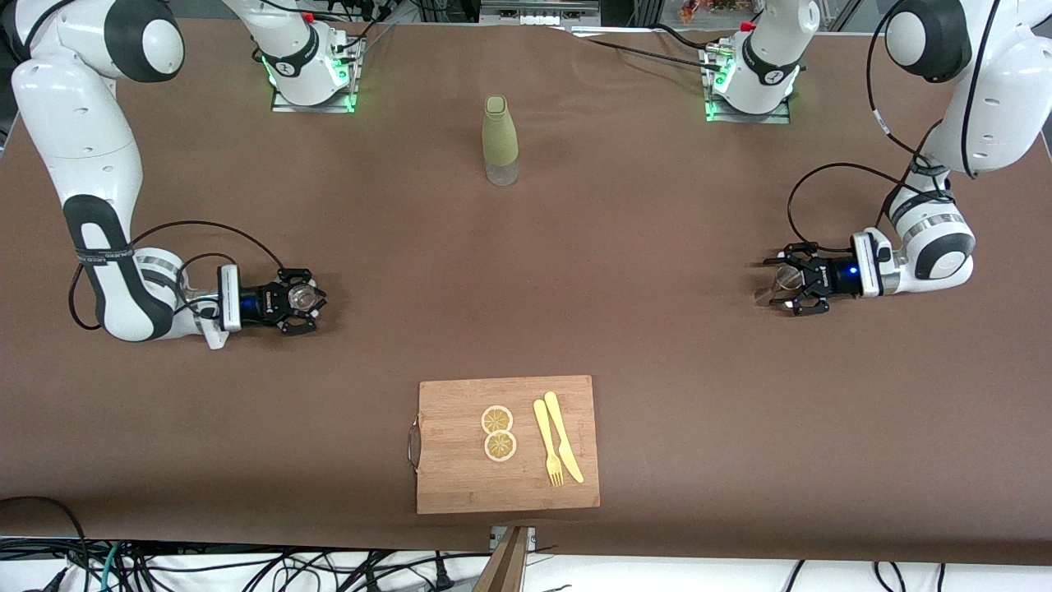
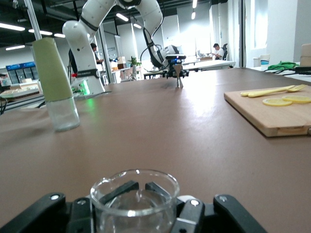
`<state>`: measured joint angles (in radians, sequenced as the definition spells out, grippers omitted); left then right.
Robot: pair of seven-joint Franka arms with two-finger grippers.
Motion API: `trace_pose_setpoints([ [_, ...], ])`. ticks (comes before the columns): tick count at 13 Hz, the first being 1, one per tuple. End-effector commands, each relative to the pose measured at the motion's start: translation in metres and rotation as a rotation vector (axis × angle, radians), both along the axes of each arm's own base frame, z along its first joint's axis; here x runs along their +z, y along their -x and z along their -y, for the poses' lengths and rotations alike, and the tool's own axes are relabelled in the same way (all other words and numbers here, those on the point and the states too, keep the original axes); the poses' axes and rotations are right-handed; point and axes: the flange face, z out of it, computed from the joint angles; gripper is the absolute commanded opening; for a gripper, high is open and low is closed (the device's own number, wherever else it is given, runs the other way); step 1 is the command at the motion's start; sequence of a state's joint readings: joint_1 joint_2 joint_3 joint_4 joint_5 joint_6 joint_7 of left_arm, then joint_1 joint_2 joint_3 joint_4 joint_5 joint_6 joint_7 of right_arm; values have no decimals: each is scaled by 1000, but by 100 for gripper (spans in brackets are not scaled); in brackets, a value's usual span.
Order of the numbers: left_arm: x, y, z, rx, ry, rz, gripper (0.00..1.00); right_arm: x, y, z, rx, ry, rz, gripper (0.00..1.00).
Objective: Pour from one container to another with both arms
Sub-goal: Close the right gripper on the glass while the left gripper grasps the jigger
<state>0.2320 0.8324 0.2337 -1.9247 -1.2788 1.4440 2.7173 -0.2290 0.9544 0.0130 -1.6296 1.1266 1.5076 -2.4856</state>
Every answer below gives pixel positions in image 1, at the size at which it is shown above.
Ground steel double jigger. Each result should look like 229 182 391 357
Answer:
754 265 803 308

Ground brown table cover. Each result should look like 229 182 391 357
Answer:
0 15 1052 568

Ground wooden cutting board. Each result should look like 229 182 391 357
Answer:
408 375 601 516

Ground green sleeved glass bottle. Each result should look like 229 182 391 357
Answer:
482 95 520 187

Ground colourful packaged items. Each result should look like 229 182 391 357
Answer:
678 0 769 24

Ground yellow plastic fork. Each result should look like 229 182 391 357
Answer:
533 399 565 488

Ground yellow plastic knife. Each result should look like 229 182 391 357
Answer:
543 391 585 484

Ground grey power strip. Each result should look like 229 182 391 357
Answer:
481 0 601 25

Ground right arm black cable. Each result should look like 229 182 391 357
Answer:
68 219 286 331

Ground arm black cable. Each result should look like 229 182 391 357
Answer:
786 0 1004 257
68 219 286 331

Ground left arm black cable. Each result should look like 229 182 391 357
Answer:
786 0 1004 257

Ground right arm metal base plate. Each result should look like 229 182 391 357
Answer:
270 33 360 114

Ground black base power cable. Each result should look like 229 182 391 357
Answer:
567 23 724 71

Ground thick black looped cable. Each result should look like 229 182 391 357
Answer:
0 496 91 592

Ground teal cable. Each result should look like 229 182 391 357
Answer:
99 543 126 592

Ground wooden post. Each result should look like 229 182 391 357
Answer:
473 526 531 592

